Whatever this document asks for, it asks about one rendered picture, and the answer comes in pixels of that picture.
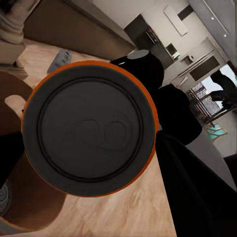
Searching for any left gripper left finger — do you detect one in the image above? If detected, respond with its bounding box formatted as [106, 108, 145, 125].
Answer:
[0, 131, 25, 190]

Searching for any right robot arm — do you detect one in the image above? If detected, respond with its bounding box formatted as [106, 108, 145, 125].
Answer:
[47, 49, 237, 192]

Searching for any can of soda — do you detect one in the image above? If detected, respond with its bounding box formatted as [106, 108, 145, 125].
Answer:
[19, 60, 159, 198]
[0, 181, 12, 217]

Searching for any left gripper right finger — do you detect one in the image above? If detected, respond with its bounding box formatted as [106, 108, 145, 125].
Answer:
[155, 131, 237, 237]

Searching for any trash can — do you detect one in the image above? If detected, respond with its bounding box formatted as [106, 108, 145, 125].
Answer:
[0, 70, 66, 236]

